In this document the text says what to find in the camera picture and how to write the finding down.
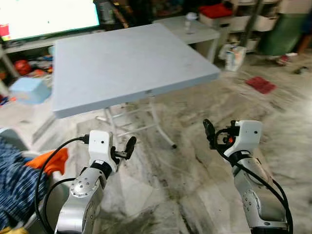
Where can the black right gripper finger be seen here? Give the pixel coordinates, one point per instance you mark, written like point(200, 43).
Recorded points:
point(209, 129)

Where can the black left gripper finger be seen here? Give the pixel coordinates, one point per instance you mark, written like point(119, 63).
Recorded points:
point(130, 144)

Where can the blue plaid shorts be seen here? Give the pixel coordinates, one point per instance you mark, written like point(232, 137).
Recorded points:
point(17, 187)

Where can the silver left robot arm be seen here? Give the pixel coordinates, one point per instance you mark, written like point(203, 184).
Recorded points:
point(83, 195)

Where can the red floor cloth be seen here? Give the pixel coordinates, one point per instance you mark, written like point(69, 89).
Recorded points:
point(261, 85)

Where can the orange garment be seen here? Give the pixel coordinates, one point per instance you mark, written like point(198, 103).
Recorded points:
point(51, 161)

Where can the white diaper pack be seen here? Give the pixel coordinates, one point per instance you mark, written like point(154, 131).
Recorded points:
point(234, 57)

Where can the grey folding table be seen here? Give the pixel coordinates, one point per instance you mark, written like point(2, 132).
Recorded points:
point(131, 63)

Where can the white side table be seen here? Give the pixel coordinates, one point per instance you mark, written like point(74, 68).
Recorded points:
point(204, 34)

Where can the clear water bottle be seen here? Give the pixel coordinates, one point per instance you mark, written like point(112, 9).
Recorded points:
point(190, 24)

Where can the white storage bin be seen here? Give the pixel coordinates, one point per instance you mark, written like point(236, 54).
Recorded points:
point(209, 22)

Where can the light blue plastic box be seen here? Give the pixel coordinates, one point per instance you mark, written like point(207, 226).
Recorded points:
point(29, 91)

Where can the white laundry basket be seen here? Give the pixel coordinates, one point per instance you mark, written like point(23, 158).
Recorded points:
point(9, 136)

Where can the green bin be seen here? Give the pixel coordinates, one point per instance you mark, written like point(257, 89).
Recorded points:
point(282, 34)

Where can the red folded cloth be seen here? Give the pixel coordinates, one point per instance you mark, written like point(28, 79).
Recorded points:
point(214, 11)

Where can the red ball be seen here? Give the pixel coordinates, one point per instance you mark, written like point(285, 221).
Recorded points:
point(22, 67)

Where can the yellow garment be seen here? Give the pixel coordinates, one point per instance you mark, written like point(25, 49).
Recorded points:
point(12, 231)

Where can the white television stand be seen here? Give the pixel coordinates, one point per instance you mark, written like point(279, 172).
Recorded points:
point(29, 46)

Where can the flat screen television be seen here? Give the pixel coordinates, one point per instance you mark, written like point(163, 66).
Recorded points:
point(48, 17)

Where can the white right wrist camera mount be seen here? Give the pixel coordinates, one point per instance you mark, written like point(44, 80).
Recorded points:
point(249, 134)

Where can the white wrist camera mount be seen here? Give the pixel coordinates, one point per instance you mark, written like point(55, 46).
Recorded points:
point(100, 146)
point(249, 134)

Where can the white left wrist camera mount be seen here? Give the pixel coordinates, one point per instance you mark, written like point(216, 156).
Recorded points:
point(100, 146)

